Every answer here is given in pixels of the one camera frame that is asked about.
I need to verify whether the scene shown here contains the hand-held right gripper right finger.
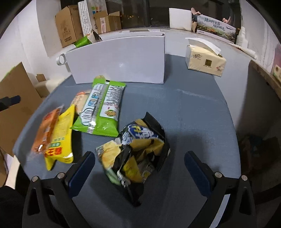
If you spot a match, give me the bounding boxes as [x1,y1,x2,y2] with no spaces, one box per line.
[184,151,260,228]

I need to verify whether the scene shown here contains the white gift bag coloured squares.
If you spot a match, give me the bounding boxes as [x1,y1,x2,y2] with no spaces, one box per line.
[87,0,108,15]

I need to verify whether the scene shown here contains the green snack bag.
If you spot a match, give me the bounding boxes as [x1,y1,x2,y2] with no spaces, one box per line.
[73,31,102,47]

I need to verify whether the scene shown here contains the wooden shelf board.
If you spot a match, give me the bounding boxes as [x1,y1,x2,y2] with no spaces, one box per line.
[249,59,281,99]

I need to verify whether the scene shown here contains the white cardboard box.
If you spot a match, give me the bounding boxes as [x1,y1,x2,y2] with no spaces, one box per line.
[65,31,165,85]

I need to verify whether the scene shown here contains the white foam box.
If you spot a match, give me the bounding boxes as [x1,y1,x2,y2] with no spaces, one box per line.
[169,8,192,31]

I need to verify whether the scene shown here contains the small open cardboard box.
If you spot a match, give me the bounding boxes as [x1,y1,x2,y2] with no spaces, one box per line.
[93,10,122,34]

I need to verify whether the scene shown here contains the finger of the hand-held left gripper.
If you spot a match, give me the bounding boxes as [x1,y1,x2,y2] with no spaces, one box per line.
[0,95,21,111]

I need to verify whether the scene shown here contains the green snack packet white label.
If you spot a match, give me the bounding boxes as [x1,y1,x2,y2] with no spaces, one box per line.
[70,76,127,137]

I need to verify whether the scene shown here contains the flat brown cardboard sheet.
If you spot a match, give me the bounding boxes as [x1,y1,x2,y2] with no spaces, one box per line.
[0,62,43,158]

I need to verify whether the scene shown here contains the long landscape-print box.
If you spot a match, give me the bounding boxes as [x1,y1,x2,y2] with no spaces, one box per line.
[196,14,237,44]

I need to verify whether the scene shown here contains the white black-dotted paper bag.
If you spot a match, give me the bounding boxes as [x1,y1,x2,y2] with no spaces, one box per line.
[78,0,94,36]

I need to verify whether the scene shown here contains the small beige biscuit packet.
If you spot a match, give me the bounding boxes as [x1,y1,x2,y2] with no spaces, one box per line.
[71,90,93,115]

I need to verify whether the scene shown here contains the white plastic bottle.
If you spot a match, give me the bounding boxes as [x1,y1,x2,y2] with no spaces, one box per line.
[236,26,248,47]

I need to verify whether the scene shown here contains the orange snack packet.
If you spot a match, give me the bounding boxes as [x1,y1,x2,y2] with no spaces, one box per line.
[31,105,65,155]

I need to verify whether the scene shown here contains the dark framed window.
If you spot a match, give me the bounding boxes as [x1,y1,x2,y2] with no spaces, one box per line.
[105,0,242,29]

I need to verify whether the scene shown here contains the cream patterned box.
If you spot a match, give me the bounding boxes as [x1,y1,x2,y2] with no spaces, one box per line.
[271,65,281,82]

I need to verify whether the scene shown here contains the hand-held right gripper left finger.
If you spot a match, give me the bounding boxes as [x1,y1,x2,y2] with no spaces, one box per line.
[22,151,96,228]

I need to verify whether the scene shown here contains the black potato chip bag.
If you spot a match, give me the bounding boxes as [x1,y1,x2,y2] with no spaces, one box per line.
[95,112,170,206]

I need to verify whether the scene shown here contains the cream tissue pack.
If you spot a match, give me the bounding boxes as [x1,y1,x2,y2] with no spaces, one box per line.
[185,37,227,77]

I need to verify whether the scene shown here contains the yellow snack packet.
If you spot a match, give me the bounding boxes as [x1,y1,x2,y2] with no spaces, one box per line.
[44,105,76,171]

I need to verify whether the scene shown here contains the white tube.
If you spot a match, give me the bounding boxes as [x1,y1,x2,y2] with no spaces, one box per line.
[228,43,257,59]

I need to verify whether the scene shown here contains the large brown cardboard box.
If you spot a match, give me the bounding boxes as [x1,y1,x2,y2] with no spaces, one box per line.
[55,5,84,48]

